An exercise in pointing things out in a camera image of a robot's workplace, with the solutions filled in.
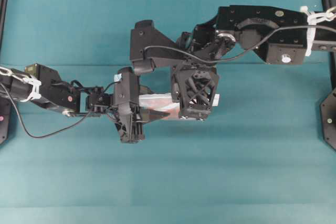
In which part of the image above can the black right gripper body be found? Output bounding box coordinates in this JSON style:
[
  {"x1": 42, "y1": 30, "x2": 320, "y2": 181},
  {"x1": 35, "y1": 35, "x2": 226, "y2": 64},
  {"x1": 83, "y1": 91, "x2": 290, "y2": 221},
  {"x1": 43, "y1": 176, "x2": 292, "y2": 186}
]
[{"x1": 176, "y1": 25, "x2": 236, "y2": 62}]

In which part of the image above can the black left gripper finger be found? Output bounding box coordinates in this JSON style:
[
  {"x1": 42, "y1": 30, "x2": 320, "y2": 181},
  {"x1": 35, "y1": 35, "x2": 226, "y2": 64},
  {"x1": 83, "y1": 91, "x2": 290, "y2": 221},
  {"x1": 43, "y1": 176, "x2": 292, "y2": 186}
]
[{"x1": 140, "y1": 109, "x2": 170, "y2": 124}]

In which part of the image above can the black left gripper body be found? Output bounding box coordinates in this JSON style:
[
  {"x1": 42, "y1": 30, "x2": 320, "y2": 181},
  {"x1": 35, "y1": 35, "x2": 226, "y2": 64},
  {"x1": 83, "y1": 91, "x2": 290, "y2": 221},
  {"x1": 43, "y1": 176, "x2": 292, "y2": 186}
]
[{"x1": 86, "y1": 86, "x2": 143, "y2": 144}]

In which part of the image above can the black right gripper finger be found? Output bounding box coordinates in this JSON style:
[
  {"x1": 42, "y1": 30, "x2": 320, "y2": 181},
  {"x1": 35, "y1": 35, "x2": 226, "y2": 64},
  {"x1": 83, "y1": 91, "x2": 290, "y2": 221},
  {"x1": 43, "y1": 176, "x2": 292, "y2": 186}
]
[{"x1": 171, "y1": 63, "x2": 219, "y2": 121}]

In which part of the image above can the clear zip bag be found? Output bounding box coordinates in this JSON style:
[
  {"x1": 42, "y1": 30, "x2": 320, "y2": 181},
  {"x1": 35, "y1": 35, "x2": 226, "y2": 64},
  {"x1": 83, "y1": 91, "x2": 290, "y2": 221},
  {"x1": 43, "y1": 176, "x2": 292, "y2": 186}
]
[{"x1": 139, "y1": 87, "x2": 219, "y2": 121}]

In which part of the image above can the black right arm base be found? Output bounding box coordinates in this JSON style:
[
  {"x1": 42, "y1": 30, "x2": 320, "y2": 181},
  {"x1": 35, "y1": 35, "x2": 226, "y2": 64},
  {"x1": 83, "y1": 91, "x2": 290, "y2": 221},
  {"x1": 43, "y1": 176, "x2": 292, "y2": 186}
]
[{"x1": 319, "y1": 0, "x2": 336, "y2": 153}]

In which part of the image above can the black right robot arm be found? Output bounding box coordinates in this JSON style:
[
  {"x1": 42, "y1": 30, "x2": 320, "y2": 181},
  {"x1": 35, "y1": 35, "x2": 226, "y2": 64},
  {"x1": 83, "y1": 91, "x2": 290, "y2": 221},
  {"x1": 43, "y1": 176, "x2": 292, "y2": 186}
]
[{"x1": 172, "y1": 5, "x2": 335, "y2": 121}]

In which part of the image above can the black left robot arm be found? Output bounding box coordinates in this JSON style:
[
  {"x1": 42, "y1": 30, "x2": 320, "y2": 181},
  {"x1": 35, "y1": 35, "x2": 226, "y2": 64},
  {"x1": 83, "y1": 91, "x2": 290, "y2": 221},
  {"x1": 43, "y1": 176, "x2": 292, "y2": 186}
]
[{"x1": 1, "y1": 63, "x2": 168, "y2": 144}]

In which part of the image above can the green table cloth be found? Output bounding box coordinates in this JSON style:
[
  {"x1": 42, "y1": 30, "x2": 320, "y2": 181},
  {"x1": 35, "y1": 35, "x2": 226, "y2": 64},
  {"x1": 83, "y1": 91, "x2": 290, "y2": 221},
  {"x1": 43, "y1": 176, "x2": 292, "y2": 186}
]
[{"x1": 1, "y1": 0, "x2": 335, "y2": 223}]

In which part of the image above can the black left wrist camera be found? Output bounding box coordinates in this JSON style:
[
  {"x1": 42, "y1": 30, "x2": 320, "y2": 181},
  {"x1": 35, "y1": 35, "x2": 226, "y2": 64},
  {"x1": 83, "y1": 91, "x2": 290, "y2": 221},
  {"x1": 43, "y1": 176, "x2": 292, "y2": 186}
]
[{"x1": 113, "y1": 67, "x2": 140, "y2": 116}]

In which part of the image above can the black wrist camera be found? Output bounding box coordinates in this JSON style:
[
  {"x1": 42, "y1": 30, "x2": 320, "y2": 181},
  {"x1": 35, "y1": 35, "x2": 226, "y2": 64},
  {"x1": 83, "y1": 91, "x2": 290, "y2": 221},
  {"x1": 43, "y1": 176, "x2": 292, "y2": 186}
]
[
  {"x1": 130, "y1": 20, "x2": 185, "y2": 76},
  {"x1": 113, "y1": 67, "x2": 140, "y2": 116}
]

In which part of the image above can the black left camera cable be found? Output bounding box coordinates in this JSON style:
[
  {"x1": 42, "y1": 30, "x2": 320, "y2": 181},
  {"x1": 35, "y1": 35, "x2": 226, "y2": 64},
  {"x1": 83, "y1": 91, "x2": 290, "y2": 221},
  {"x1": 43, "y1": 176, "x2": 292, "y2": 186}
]
[{"x1": 0, "y1": 81, "x2": 118, "y2": 138}]

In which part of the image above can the black camera cable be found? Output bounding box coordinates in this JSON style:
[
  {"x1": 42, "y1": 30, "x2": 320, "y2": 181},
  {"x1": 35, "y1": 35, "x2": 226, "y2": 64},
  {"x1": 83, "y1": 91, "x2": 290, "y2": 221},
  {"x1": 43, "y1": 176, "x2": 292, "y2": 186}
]
[
  {"x1": 0, "y1": 81, "x2": 118, "y2": 138},
  {"x1": 143, "y1": 24, "x2": 309, "y2": 65}
]

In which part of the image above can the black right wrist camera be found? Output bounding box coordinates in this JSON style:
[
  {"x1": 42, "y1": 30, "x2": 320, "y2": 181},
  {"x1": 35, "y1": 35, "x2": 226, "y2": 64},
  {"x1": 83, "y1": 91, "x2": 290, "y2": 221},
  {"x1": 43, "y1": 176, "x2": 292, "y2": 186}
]
[{"x1": 130, "y1": 20, "x2": 185, "y2": 76}]

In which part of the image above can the black right camera cable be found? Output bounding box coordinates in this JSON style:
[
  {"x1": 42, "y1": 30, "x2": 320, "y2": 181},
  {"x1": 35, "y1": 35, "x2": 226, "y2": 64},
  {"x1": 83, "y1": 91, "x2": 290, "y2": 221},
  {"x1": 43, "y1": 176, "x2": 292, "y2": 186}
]
[{"x1": 143, "y1": 24, "x2": 309, "y2": 65}]

